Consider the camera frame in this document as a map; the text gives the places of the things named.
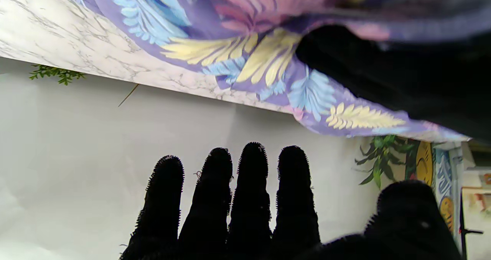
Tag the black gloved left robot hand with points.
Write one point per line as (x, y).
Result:
(414, 79)

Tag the purple floral pillowcase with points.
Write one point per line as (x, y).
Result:
(268, 30)

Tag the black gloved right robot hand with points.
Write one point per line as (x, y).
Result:
(249, 206)

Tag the colourful painted board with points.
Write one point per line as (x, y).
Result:
(441, 183)

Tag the large green leafy plant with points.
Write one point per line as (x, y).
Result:
(383, 156)

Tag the white backdrop sheet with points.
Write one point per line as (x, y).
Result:
(115, 156)

